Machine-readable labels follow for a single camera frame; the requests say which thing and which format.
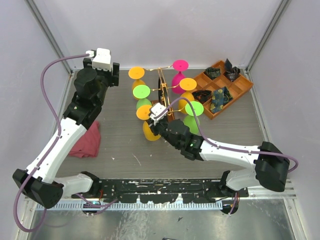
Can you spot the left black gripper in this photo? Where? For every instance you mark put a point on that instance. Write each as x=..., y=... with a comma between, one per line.
x=113, y=75

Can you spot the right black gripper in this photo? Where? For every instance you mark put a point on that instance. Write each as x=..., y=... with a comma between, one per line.
x=153, y=128

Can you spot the green wine glass front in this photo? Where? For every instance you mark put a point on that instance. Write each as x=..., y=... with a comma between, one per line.
x=193, y=110

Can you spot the green wine glass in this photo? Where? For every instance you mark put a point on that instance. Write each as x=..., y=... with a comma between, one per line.
x=141, y=92
x=193, y=110

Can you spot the pink wine glass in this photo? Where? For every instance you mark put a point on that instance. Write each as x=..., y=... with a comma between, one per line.
x=180, y=66

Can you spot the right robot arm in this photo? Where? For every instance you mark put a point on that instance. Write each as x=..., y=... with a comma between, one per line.
x=262, y=165

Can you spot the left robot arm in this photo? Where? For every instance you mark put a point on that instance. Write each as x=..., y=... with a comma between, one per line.
x=38, y=181

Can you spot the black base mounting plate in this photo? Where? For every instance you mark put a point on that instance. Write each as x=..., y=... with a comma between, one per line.
x=159, y=191

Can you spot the blue floral folded tie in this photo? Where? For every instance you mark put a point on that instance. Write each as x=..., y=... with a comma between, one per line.
x=219, y=99

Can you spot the dark green folded tie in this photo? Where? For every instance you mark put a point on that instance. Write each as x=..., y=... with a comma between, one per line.
x=212, y=72

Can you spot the red cloth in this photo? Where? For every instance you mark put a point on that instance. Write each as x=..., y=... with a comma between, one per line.
x=89, y=144

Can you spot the black patterned folded tie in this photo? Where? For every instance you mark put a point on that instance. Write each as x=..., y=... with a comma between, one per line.
x=231, y=72

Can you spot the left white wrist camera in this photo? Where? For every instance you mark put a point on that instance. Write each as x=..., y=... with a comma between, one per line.
x=101, y=59

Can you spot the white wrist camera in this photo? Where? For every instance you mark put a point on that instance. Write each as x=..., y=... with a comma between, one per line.
x=157, y=112
x=101, y=59

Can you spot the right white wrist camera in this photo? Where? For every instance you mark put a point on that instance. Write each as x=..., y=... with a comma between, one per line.
x=157, y=112

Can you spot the gold wire wine glass rack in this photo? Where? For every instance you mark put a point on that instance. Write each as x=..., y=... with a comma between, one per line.
x=163, y=89

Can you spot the grey cable duct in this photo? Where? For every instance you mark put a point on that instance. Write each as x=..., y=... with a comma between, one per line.
x=178, y=205

